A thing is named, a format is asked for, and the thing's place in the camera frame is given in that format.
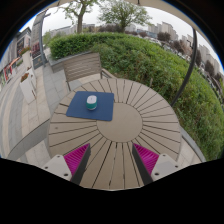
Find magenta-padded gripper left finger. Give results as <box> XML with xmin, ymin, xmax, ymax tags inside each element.
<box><xmin>41</xmin><ymin>143</ymin><xmax>92</xmax><ymax>186</ymax></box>

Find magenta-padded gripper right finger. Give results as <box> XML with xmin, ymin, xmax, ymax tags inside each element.
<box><xmin>131</xmin><ymin>142</ymin><xmax>184</xmax><ymax>186</ymax></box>

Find white and teal computer mouse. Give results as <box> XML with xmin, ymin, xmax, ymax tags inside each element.
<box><xmin>86</xmin><ymin>94</ymin><xmax>98</xmax><ymax>111</ymax></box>

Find blue mouse pad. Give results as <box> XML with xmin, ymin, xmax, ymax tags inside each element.
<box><xmin>65</xmin><ymin>90</ymin><xmax>115</xmax><ymax>122</ymax></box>

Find white planter box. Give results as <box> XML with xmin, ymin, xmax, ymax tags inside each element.
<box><xmin>19</xmin><ymin>73</ymin><xmax>37</xmax><ymax>104</ymax></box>

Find slatted wooden chair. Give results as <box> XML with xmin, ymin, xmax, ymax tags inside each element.
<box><xmin>62</xmin><ymin>51</ymin><xmax>116</xmax><ymax>93</ymax></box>

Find green hedge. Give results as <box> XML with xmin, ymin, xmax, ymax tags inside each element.
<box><xmin>48</xmin><ymin>32</ymin><xmax>224</xmax><ymax>161</ymax></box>

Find dark curved umbrella pole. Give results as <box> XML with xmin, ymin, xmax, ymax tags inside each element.
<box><xmin>170</xmin><ymin>28</ymin><xmax>198</xmax><ymax>108</ymax></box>

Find distant apartment buildings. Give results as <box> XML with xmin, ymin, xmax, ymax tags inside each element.
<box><xmin>148</xmin><ymin>21</ymin><xmax>218</xmax><ymax>71</ymax></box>

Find bare-trunked leaning tree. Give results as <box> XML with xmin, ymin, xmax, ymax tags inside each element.
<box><xmin>63</xmin><ymin>0</ymin><xmax>101</xmax><ymax>34</ymax></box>

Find round leafy tree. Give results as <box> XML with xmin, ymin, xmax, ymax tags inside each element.
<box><xmin>98</xmin><ymin>0</ymin><xmax>153</xmax><ymax>33</ymax></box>

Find beige umbrella canopy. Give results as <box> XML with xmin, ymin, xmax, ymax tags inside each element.
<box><xmin>49</xmin><ymin>0</ymin><xmax>201</xmax><ymax>31</ymax></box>

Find grey lamp post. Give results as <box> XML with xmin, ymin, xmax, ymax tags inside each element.
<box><xmin>39</xmin><ymin>11</ymin><xmax>49</xmax><ymax>68</ymax></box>

